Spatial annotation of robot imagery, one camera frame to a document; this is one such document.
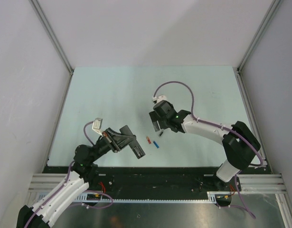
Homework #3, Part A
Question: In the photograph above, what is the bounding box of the right aluminium frame post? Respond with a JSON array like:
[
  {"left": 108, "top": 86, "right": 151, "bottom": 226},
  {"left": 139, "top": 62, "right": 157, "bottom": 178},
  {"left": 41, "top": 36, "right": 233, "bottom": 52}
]
[{"left": 237, "top": 0, "right": 283, "bottom": 72}]

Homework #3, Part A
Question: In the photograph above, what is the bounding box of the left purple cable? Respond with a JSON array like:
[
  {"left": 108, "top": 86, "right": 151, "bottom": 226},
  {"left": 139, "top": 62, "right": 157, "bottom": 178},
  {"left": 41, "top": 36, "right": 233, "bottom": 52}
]
[{"left": 83, "top": 121, "right": 95, "bottom": 145}]

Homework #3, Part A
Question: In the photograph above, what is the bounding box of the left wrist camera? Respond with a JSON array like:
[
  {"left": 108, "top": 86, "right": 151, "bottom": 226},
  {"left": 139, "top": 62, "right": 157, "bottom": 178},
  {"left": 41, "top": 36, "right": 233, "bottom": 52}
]
[{"left": 92, "top": 118, "right": 103, "bottom": 135}]

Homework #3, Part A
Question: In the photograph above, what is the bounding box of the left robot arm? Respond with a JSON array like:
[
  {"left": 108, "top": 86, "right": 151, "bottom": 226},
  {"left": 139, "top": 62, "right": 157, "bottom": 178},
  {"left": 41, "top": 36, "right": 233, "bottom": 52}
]
[{"left": 16, "top": 125, "right": 139, "bottom": 228}]

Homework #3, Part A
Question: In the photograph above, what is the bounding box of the aluminium frame post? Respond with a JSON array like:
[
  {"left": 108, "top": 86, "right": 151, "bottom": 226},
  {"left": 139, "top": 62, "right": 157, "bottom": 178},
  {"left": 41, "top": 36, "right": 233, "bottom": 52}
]
[
  {"left": 237, "top": 0, "right": 283, "bottom": 72},
  {"left": 28, "top": 0, "right": 74, "bottom": 76}
]

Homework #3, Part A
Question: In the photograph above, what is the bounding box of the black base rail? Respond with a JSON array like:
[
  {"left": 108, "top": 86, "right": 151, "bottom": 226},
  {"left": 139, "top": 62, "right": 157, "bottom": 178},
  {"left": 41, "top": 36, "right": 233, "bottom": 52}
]
[{"left": 41, "top": 166, "right": 232, "bottom": 200}]

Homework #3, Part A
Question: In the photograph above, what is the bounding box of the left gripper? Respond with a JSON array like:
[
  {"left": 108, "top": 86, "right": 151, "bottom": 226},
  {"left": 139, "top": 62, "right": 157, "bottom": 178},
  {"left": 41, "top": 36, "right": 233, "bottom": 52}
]
[{"left": 90, "top": 127, "right": 136, "bottom": 162}]

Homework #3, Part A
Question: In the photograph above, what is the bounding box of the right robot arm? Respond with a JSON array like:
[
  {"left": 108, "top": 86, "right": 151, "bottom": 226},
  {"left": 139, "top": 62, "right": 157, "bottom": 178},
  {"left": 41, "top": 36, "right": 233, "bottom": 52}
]
[{"left": 149, "top": 95, "right": 261, "bottom": 190}]

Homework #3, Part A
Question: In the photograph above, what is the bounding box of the left aluminium frame post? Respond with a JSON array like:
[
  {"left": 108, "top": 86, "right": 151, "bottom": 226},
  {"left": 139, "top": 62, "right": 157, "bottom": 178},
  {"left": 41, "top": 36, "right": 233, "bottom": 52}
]
[{"left": 28, "top": 0, "right": 74, "bottom": 76}]

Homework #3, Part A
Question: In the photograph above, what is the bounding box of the white cable duct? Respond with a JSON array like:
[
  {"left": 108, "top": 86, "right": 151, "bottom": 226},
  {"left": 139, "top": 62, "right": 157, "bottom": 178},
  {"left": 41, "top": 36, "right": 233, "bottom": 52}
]
[{"left": 36, "top": 192, "right": 232, "bottom": 204}]

